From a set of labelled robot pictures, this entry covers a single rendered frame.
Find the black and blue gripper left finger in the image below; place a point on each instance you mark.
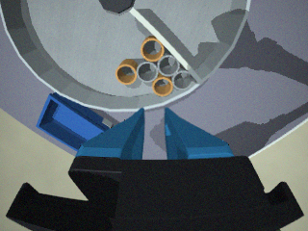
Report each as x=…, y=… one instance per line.
x=125, y=140

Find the bronze bushing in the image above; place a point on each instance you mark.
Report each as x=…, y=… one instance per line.
x=123, y=78
x=164, y=90
x=149, y=57

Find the grey metal bushing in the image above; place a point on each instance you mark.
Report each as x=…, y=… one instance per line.
x=147, y=77
x=183, y=84
x=171, y=70

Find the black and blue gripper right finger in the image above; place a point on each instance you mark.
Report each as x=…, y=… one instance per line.
x=191, y=142

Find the blue open crate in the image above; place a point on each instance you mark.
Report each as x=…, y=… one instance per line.
x=63, y=122

